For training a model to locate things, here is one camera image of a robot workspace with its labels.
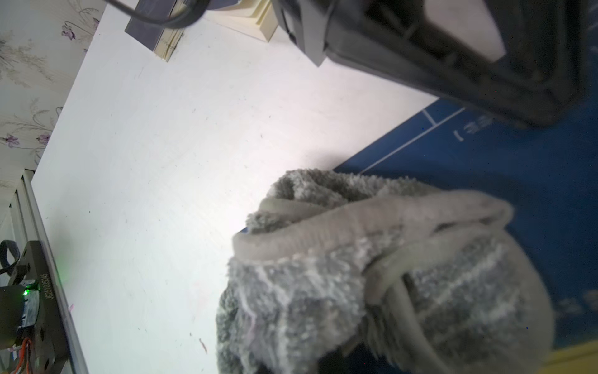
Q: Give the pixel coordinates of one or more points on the grey striped cleaning cloth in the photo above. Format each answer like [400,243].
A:
[427,279]

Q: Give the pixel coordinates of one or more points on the aluminium rail frame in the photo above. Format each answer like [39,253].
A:
[28,226]

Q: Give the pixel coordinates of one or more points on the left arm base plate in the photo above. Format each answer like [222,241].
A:
[32,331]

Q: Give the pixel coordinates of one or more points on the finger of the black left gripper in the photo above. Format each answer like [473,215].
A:
[520,61]

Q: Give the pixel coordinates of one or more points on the blue book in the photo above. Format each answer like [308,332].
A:
[548,175]
[161,41]
[255,19]

